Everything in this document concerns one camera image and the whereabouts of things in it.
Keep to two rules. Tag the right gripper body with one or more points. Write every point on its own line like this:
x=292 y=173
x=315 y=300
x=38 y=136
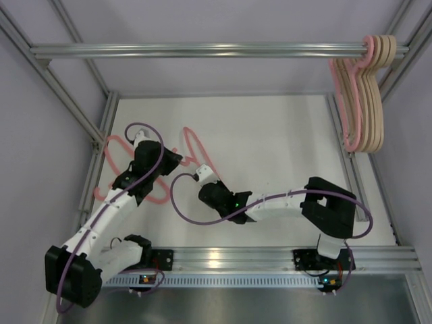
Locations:
x=209 y=190

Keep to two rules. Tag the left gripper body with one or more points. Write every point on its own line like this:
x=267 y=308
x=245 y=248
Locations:
x=169 y=158

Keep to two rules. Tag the pink hanger pile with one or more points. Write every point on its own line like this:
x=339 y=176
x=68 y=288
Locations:
x=345 y=73
x=196 y=153

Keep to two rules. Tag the beige hanger pile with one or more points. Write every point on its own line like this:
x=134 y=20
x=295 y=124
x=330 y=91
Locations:
x=362 y=101
x=376 y=101
x=380 y=101

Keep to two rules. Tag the beige hanger bottom pile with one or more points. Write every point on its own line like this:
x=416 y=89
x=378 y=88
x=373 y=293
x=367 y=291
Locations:
x=376 y=101

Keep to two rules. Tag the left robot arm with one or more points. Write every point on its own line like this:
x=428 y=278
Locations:
x=77 y=270

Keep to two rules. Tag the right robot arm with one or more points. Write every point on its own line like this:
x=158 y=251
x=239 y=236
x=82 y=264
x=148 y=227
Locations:
x=328 y=207

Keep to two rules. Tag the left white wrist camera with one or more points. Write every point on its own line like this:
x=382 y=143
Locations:
x=141 y=136

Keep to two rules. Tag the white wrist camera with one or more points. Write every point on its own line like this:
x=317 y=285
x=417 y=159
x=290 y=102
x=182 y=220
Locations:
x=204 y=174
x=141 y=136

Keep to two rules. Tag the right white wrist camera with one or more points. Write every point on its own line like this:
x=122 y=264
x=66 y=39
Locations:
x=204 y=174

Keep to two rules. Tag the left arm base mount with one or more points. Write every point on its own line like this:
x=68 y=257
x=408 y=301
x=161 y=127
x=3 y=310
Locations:
x=161 y=259

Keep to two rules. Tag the perforated cable duct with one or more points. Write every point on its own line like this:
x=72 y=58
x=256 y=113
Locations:
x=170 y=280

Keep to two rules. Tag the aluminium hanging rail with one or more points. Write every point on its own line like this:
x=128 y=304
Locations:
x=200 y=50

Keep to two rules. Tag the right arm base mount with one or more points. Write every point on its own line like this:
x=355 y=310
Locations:
x=308 y=259

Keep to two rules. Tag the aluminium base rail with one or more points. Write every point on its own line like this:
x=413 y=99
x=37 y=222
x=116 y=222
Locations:
x=368 y=259

